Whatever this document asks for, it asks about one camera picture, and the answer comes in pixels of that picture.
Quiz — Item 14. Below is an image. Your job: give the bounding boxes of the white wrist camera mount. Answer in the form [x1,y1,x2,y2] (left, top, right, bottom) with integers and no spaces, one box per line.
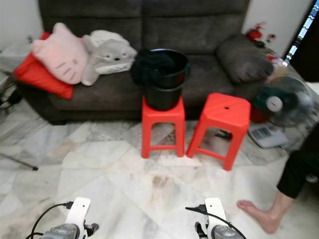
[204,197,227,229]
[65,197,91,227]

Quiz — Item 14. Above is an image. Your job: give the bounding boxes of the person's bare leg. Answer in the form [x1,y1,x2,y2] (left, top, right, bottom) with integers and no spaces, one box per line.
[237,189,297,235]

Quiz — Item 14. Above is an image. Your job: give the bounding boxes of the plain black garment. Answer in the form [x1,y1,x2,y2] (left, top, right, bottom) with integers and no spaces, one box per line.
[130,50,177,88]

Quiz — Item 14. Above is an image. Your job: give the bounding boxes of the grey Totoro plush closed eyes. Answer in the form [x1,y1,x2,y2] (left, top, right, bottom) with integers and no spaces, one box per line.
[82,30,130,48]

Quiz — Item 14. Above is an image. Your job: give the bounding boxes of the dark grey fabric sofa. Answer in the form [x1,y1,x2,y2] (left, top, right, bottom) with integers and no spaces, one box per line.
[20,0,287,125]

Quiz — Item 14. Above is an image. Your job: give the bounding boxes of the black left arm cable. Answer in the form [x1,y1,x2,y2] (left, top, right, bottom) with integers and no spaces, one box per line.
[30,201,75,239]

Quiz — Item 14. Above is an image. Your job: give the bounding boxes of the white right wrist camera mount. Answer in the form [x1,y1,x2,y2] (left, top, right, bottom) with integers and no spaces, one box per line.
[204,197,227,229]

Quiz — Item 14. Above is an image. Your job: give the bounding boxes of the dark door with glass strips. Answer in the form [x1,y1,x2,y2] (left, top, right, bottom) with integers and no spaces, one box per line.
[282,0,319,83]

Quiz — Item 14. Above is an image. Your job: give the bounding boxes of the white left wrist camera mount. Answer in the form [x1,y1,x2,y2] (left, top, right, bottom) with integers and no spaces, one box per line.
[65,197,91,227]

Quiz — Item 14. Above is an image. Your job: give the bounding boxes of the black standing fan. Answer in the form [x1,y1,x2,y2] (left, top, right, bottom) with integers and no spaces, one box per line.
[249,76,317,150]

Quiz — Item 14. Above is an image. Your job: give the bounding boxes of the black plastic bucket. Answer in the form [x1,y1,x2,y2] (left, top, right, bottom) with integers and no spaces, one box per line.
[142,48,191,112]

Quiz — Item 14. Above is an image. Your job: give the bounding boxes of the red plastic stool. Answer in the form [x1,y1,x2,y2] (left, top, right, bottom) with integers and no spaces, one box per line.
[186,92,251,171]
[141,95,186,159]

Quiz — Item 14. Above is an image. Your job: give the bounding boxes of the red cushion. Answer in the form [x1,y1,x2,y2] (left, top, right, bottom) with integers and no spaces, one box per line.
[12,32,75,100]

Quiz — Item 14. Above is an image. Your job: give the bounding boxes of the grey Totoro plush open eyes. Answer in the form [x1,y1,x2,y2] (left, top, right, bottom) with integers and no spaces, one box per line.
[81,39,138,86]

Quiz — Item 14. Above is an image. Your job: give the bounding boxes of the white lace table cloth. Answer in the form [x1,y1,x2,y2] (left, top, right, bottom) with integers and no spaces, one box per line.
[0,40,33,73]

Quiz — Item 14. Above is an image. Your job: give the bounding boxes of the red fire extinguisher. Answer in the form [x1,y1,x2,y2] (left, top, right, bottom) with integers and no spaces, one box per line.
[246,21,266,43]

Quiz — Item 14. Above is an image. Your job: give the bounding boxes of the person's black shorts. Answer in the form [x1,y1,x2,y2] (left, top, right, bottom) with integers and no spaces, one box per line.
[277,147,319,200]

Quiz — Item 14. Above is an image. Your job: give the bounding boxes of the pink cat face pillow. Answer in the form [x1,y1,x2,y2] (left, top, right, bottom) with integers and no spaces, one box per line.
[31,22,89,85]

